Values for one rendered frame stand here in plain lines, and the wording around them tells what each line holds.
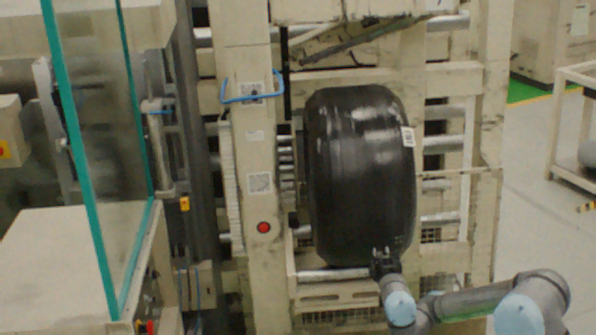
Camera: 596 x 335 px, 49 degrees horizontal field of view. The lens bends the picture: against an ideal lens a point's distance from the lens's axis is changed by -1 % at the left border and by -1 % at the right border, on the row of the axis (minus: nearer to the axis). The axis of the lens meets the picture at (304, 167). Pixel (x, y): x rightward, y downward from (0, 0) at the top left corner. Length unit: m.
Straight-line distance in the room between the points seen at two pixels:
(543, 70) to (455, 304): 4.94
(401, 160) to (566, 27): 4.74
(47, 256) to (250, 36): 0.79
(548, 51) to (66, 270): 5.39
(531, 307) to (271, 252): 0.98
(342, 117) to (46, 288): 0.91
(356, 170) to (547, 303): 0.66
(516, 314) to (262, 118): 0.93
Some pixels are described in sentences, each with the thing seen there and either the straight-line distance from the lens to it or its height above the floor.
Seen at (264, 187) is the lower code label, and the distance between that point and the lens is 2.04.
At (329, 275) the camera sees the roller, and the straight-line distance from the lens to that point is 2.13.
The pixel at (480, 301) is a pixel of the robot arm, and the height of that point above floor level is 1.11.
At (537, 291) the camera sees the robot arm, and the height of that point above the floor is 1.26.
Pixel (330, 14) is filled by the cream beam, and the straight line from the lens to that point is 2.14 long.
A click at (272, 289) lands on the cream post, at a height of 0.82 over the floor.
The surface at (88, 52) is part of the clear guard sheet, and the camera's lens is 1.40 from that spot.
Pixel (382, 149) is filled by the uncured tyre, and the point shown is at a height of 1.37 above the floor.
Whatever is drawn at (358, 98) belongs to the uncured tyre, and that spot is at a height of 1.46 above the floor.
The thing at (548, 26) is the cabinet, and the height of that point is 0.62.
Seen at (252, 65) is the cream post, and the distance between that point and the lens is 1.90.
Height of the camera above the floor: 2.14
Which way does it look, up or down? 26 degrees down
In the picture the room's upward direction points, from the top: 3 degrees counter-clockwise
